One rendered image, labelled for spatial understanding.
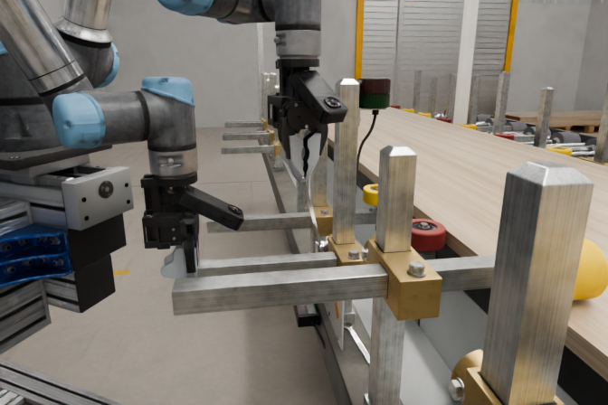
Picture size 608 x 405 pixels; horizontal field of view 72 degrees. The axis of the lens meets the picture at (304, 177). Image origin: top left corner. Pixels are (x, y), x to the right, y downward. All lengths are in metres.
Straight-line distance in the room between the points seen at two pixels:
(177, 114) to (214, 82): 7.73
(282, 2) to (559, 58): 10.20
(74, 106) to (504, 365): 0.55
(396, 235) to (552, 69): 10.22
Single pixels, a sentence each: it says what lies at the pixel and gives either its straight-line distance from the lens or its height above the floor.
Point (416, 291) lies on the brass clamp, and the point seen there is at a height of 0.96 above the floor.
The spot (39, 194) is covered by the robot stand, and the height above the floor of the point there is 0.96.
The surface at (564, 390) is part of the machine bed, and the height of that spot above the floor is 0.80.
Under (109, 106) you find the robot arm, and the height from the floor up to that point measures 1.14.
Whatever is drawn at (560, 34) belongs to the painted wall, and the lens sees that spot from 10.76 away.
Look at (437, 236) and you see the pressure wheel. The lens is 0.79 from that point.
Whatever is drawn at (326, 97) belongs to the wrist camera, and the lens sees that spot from 0.66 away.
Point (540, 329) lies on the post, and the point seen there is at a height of 1.03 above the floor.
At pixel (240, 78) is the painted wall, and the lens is 8.38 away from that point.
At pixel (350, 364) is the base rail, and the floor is 0.70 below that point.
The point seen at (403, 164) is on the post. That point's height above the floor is 1.08.
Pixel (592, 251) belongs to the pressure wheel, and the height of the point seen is 0.97.
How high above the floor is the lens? 1.20
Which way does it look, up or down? 15 degrees down
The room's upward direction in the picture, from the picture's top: straight up
